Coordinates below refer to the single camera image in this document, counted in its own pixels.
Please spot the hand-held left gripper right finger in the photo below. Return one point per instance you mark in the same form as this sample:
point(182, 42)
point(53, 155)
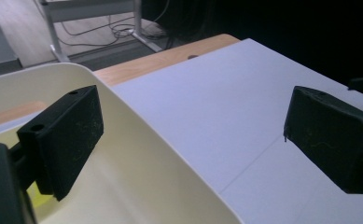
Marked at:
point(334, 140)

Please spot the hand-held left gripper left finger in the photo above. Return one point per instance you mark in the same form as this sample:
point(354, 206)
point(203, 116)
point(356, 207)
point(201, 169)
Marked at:
point(67, 140)

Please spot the yellow tennis ball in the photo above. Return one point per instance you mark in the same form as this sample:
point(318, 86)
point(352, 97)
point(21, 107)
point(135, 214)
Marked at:
point(39, 200)

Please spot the white plastic bin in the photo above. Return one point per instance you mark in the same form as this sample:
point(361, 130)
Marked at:
point(138, 174)

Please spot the dark curtain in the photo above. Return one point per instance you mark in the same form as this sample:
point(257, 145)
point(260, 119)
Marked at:
point(294, 31)

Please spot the white table mat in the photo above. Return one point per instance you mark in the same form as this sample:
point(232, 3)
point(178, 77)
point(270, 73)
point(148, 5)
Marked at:
point(216, 109)

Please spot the white metal desk frame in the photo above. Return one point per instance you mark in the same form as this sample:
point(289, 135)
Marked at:
point(92, 9)

